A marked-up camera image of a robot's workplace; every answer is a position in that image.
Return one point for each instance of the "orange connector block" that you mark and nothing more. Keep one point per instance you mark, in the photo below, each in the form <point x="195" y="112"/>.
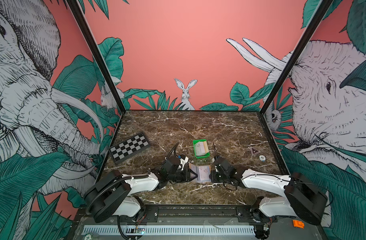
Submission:
<point x="298" y="224"/>

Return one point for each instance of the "black white checkerboard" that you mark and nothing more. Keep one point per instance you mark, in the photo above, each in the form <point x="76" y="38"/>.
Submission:
<point x="130" y="147"/>

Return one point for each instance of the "tan leather card holder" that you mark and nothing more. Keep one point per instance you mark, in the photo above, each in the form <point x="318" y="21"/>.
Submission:
<point x="194" y="173"/>

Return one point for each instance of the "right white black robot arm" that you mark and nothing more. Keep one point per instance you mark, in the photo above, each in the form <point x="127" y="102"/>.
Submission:
<point x="296" y="195"/>

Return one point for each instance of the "left black frame post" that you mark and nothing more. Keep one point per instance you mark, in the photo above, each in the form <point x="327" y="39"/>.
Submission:
<point x="90" y="40"/>

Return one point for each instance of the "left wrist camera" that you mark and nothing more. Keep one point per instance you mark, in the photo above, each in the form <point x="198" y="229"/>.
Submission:
<point x="183" y="161"/>

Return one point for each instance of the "white slotted cable duct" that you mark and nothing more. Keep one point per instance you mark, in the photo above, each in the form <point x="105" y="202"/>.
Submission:
<point x="158" y="230"/>

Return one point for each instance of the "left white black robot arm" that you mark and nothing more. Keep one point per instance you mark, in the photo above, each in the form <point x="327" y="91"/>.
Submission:
<point x="113" y="194"/>

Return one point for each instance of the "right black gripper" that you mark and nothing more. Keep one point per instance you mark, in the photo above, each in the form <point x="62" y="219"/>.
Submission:
<point x="213" y="175"/>

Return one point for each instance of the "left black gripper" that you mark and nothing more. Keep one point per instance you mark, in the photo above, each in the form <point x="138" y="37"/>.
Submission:
<point x="189" y="178"/>

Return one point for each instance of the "right black frame post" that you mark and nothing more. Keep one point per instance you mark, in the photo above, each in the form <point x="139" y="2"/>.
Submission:
<point x="313" y="24"/>

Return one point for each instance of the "triangle marker sticker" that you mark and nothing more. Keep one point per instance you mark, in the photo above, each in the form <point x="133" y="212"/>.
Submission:
<point x="254" y="151"/>

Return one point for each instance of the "black frame post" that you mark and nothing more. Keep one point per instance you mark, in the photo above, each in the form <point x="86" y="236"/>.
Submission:
<point x="313" y="24"/>
<point x="90" y="40"/>

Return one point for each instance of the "black mounting rail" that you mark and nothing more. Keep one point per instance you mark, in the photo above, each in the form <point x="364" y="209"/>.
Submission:
<point x="152" y="213"/>

